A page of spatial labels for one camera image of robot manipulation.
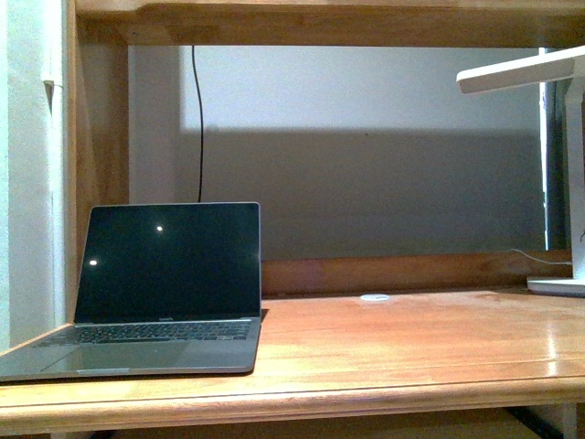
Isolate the black hanging wall cable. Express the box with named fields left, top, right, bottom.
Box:
left=190, top=44, right=206, bottom=203

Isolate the white desk cable grommet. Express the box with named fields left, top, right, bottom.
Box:
left=360, top=294, right=391, bottom=303

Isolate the wooden desk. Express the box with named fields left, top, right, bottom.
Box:
left=1, top=1, right=584, bottom=436

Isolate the grey laptop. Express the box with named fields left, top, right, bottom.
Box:
left=1, top=202, right=261, bottom=382

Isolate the white desk lamp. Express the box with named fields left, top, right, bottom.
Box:
left=456, top=46, right=584, bottom=298

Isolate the white lamp cable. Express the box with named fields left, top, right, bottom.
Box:
left=509, top=247, right=574, bottom=267

